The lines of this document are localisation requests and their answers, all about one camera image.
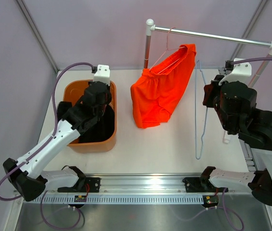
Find black shorts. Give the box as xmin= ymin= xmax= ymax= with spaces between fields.
xmin=57 ymin=101 xmax=115 ymax=144

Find blue wire hanger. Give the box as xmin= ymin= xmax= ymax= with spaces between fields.
xmin=194 ymin=60 xmax=208 ymax=160

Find orange shorts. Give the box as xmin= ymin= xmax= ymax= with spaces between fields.
xmin=130 ymin=44 xmax=196 ymax=128

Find pink wire hanger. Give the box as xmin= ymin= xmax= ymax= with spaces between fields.
xmin=149 ymin=26 xmax=186 ymax=75

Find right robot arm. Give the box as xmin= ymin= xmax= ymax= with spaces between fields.
xmin=200 ymin=75 xmax=272 ymax=206

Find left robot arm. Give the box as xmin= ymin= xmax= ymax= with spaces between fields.
xmin=3 ymin=81 xmax=112 ymax=202

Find orange plastic basket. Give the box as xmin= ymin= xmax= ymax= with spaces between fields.
xmin=63 ymin=80 xmax=117 ymax=154

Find silver clothes rack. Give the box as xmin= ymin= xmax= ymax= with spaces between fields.
xmin=142 ymin=18 xmax=272 ymax=145

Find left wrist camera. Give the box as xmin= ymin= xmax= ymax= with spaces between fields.
xmin=93 ymin=64 xmax=110 ymax=86

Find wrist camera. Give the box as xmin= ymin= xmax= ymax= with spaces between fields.
xmin=219 ymin=58 xmax=252 ymax=86
xmin=93 ymin=64 xmax=110 ymax=86

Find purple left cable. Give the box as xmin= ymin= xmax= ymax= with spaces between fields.
xmin=0 ymin=62 xmax=95 ymax=201

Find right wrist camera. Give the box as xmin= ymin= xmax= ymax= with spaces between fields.
xmin=219 ymin=58 xmax=252 ymax=86

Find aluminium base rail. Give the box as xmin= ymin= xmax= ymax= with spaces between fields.
xmin=13 ymin=174 xmax=272 ymax=195

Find white slotted cable duct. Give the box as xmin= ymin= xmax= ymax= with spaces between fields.
xmin=33 ymin=194 xmax=204 ymax=205

